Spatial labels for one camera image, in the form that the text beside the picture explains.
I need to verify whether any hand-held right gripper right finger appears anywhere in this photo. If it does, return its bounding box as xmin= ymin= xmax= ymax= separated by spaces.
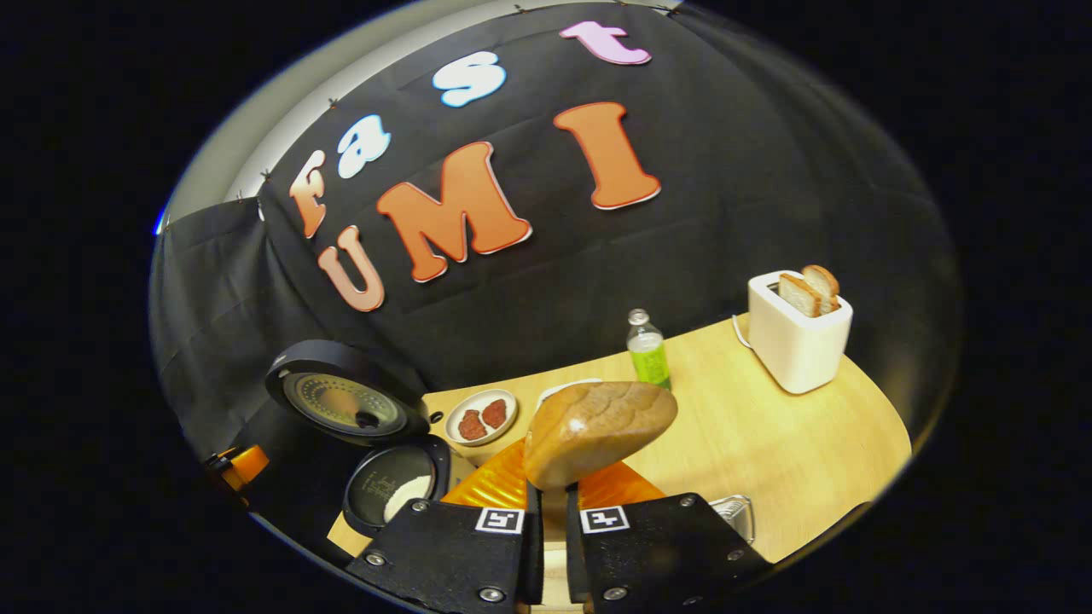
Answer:
xmin=565 ymin=460 xmax=773 ymax=613

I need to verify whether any white rice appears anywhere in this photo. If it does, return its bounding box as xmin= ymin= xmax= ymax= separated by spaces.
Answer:
xmin=384 ymin=475 xmax=433 ymax=523

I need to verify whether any white round plate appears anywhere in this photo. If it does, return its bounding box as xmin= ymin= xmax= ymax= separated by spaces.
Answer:
xmin=444 ymin=389 xmax=519 ymax=447

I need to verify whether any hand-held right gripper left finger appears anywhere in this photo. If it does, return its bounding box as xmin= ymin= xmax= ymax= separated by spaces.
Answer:
xmin=346 ymin=439 xmax=544 ymax=613

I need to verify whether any white toaster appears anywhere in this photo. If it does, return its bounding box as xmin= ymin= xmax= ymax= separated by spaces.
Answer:
xmin=732 ymin=270 xmax=854 ymax=395

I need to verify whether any white divided bean dish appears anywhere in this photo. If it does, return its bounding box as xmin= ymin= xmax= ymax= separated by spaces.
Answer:
xmin=537 ymin=378 xmax=603 ymax=406

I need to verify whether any metal wire chopstick holder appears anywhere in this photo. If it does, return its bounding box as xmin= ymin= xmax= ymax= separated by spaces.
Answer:
xmin=708 ymin=495 xmax=756 ymax=547

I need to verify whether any green label water bottle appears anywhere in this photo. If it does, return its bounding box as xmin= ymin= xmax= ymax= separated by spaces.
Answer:
xmin=626 ymin=309 xmax=672 ymax=391

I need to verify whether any dark grey rice cooker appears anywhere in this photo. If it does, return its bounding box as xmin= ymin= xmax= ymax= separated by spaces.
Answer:
xmin=264 ymin=339 xmax=453 ymax=540

